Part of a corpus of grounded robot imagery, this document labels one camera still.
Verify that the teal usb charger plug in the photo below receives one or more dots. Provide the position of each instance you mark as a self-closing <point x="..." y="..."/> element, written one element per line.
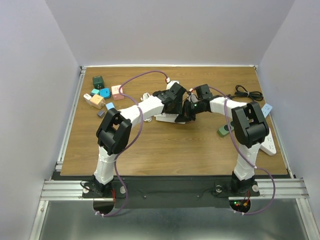
<point x="95" y="92"/>

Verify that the blue square adapter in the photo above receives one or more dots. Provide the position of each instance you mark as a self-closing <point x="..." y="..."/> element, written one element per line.
<point x="105" y="93"/>

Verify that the dark grey small adapter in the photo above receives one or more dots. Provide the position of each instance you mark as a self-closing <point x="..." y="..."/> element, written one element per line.
<point x="101" y="114"/>

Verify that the aluminium front rail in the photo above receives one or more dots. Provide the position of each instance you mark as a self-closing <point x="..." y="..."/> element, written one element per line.
<point x="280" y="188"/>

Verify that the orange cube adapter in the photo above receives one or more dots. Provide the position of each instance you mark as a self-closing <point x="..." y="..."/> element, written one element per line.
<point x="97" y="101"/>

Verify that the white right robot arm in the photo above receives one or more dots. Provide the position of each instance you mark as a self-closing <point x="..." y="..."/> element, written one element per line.
<point x="250" y="127"/>

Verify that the white square adapter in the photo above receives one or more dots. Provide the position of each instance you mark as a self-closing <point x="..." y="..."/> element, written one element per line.
<point x="87" y="98"/>

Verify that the aluminium left side rail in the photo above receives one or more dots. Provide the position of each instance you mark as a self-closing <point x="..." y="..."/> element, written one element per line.
<point x="62" y="151"/>

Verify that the light blue small adapter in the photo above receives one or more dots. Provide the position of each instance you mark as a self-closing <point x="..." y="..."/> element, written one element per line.
<point x="109" y="106"/>

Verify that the white triangular power strip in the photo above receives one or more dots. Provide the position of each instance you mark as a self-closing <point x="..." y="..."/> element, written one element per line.
<point x="268" y="146"/>

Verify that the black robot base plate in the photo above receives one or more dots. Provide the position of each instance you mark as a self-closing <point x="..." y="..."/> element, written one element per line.
<point x="152" y="192"/>

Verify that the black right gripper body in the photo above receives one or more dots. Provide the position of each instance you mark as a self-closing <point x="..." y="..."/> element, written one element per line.
<point x="191" y="109"/>

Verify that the light blue power strip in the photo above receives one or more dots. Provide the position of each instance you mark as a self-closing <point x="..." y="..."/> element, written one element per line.
<point x="266" y="109"/>

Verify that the dark green power strip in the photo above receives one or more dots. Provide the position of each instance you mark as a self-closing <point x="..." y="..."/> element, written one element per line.
<point x="224" y="130"/>

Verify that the pink cube adapter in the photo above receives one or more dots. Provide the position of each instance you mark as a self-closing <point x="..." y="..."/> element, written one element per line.
<point x="117" y="92"/>

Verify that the dark green charger plug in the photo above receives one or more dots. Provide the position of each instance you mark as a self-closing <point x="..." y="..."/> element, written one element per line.
<point x="98" y="82"/>

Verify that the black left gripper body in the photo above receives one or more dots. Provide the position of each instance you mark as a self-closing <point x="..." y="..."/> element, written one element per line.
<point x="177" y="108"/>

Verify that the aluminium rail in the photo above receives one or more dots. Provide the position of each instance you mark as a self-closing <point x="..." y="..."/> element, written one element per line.
<point x="62" y="151"/>
<point x="280" y="188"/>

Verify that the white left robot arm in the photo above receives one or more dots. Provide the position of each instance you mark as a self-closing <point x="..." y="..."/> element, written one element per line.
<point x="114" y="131"/>

